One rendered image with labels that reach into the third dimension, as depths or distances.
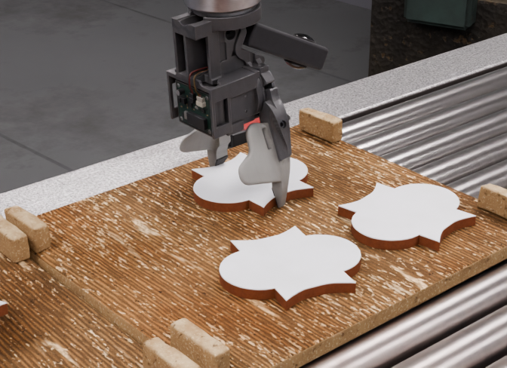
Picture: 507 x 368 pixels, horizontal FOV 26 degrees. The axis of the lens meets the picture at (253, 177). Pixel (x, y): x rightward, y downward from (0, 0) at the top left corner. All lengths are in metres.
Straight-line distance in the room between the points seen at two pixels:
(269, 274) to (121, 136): 2.69
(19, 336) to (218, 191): 0.29
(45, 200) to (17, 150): 2.41
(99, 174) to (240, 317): 0.37
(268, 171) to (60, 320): 0.27
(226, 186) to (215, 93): 0.14
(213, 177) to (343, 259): 0.21
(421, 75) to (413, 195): 0.44
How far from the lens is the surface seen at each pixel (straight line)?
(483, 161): 1.31
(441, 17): 3.54
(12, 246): 1.04
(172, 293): 0.98
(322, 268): 0.99
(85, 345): 0.92
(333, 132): 1.26
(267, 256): 1.01
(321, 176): 1.19
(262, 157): 1.09
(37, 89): 4.11
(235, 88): 1.06
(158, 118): 3.79
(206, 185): 1.14
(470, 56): 1.64
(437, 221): 1.09
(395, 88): 1.50
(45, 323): 0.95
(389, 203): 1.11
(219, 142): 1.16
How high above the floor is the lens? 1.45
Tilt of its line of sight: 26 degrees down
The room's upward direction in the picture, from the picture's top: straight up
